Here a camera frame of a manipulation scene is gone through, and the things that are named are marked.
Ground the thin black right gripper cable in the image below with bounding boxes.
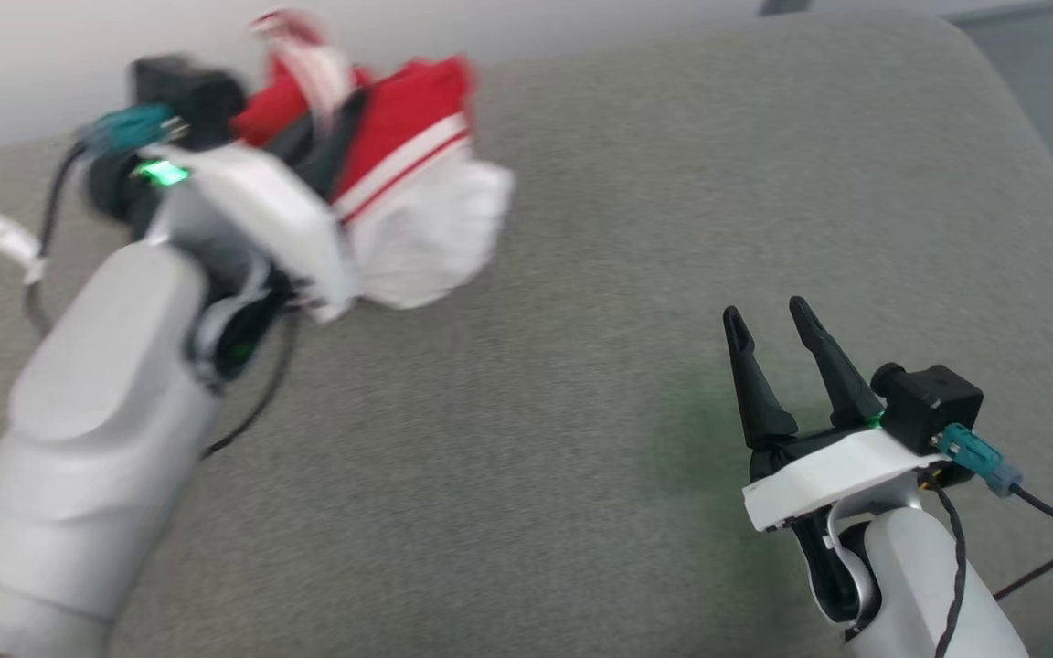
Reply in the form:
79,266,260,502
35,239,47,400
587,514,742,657
921,477,968,658

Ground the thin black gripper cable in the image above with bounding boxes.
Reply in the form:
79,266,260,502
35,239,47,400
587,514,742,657
200,306,301,460
921,477,968,658

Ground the grey fabric sofa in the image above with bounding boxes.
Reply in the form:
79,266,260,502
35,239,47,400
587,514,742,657
0,9,1053,658

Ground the thin black left gripper cable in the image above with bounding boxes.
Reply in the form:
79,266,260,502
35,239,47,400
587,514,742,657
200,306,301,460

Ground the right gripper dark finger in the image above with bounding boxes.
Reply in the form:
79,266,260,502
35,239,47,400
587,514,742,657
723,306,799,449
789,295,884,429

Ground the camera cable teal plug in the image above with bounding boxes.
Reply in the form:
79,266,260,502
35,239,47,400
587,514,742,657
936,423,1053,601
22,102,187,341

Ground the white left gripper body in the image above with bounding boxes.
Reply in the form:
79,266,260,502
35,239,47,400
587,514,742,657
83,142,359,324

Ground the left camera cable teal plug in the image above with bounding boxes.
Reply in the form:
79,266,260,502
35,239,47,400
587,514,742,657
22,102,187,341

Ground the red white basketball jersey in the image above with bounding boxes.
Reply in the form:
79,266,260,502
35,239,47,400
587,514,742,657
229,9,516,312

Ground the right camera cable teal plug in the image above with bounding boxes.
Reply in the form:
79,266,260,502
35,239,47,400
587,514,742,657
936,423,1053,601

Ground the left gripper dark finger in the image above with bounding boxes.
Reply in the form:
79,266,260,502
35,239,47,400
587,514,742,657
272,89,368,198

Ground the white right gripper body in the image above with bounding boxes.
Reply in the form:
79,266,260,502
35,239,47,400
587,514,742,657
743,416,948,533

